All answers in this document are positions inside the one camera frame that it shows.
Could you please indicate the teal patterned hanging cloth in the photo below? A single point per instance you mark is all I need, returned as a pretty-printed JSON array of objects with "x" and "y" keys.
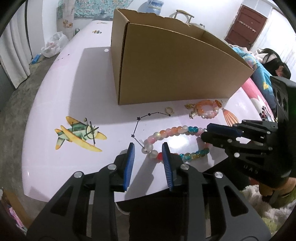
[{"x": 89, "y": 9}]

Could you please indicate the pink floral blanket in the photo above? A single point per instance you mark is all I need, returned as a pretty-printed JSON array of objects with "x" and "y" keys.
[{"x": 258, "y": 100}]

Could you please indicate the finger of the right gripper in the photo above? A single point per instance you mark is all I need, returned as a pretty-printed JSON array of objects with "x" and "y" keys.
[
  {"x": 218, "y": 139},
  {"x": 224, "y": 130}
]

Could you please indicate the brown cardboard box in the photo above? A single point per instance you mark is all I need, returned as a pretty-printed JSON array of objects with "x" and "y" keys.
[{"x": 158, "y": 59}]

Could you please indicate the white plastic bag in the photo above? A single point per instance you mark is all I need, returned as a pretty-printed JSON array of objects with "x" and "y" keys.
[{"x": 55, "y": 45}]

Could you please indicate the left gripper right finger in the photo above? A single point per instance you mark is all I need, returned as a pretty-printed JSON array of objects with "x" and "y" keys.
[{"x": 172, "y": 165}]

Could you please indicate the wooden chair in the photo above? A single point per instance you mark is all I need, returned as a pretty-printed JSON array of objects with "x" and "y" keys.
[{"x": 182, "y": 15}]

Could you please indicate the blue patterned blanket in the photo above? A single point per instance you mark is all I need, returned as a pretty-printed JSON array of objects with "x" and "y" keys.
[{"x": 261, "y": 77}]

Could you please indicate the small blue floor object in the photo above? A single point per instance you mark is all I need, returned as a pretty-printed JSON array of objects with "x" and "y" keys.
[{"x": 36, "y": 59}]

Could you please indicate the fluffy white green rug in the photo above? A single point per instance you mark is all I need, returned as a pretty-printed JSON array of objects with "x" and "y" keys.
[{"x": 273, "y": 215}]

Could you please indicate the blue water dispenser bottle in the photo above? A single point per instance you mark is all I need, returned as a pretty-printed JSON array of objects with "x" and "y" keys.
[{"x": 151, "y": 6}]

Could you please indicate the dark red door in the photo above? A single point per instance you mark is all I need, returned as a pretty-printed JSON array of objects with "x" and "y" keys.
[{"x": 246, "y": 28}]

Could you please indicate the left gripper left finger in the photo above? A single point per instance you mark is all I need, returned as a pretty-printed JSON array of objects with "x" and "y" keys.
[{"x": 120, "y": 181}]

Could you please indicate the person with black hair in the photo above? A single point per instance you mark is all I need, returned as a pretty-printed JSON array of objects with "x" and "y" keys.
[{"x": 273, "y": 64}]

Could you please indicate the white curtain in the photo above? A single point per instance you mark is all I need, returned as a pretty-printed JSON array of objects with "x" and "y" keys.
[{"x": 15, "y": 51}]

